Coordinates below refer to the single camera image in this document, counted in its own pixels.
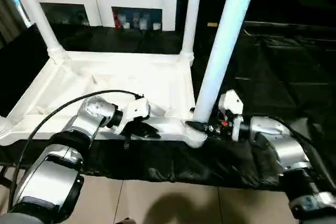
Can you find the white plastic table top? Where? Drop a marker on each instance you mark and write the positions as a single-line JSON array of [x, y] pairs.
[[105, 77]]

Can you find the white plastic table leg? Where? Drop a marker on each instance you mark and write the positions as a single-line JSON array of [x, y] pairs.
[[193, 11], [225, 37], [42, 16], [4, 128]]

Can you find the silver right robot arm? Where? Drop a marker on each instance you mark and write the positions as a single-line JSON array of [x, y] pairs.
[[283, 142]]

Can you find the black cloth mat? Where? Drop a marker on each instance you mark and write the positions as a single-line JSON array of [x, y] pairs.
[[183, 163]]

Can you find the dark round robot part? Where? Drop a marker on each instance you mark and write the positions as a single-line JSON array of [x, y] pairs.
[[126, 221]]

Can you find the small tan label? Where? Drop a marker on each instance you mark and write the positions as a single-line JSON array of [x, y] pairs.
[[212, 24]]

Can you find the red bottle in cabinet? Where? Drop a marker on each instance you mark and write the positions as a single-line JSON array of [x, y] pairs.
[[116, 20]]

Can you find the black metal stand leg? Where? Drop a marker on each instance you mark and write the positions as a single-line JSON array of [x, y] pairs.
[[4, 176]]

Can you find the grey curtain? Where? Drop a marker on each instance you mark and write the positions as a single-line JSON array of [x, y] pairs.
[[9, 16]]

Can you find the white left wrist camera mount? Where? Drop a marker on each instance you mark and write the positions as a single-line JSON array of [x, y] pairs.
[[136, 111]]

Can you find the dark metal rail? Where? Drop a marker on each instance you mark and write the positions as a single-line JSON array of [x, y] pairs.
[[288, 24]]

